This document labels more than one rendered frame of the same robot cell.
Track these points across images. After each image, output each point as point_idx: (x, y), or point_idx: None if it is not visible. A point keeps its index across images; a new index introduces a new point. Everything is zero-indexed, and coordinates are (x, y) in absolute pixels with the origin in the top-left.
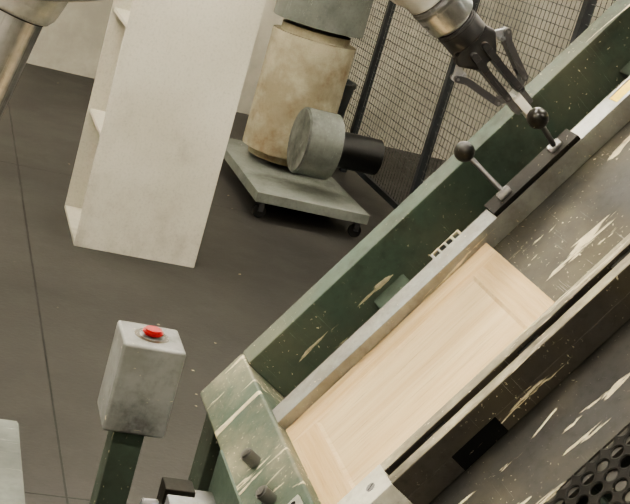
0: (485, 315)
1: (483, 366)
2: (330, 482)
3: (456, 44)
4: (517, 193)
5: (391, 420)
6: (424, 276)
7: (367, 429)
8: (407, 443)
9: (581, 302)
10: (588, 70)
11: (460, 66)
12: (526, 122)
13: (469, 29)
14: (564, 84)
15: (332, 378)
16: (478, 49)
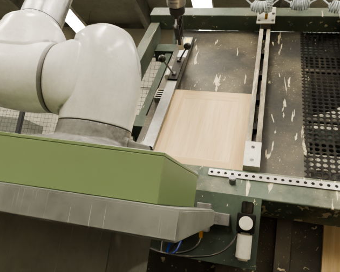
0: (207, 103)
1: (229, 114)
2: (206, 164)
3: (181, 12)
4: (179, 73)
5: (208, 139)
6: (164, 101)
7: (199, 145)
8: (249, 131)
9: (263, 82)
10: (150, 48)
11: (177, 21)
12: (143, 61)
13: (184, 7)
14: (148, 51)
15: (156, 140)
16: (179, 17)
